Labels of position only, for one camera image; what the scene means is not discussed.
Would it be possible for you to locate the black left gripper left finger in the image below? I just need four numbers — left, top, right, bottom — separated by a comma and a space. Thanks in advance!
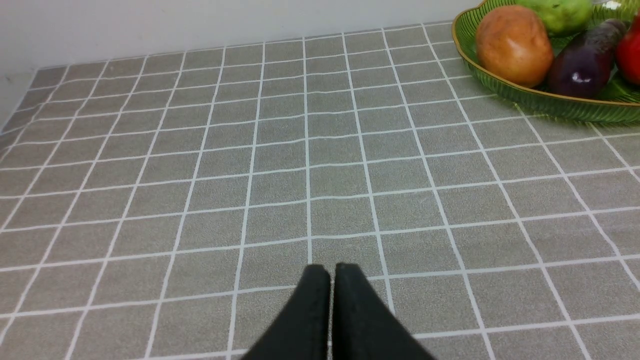
242, 264, 331, 360

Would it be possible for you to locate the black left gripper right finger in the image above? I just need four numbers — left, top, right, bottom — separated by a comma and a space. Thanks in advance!
332, 262, 435, 360

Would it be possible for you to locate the brown potato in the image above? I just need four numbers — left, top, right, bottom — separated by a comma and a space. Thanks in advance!
475, 5, 554, 88

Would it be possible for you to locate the purple eggplant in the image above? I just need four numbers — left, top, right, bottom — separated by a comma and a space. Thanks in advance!
546, 18, 630, 99

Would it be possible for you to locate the green cucumber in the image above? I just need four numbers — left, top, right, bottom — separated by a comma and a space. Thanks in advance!
515, 0, 594, 38

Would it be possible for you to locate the red bell pepper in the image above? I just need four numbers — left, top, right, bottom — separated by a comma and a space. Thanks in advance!
615, 12, 640, 85

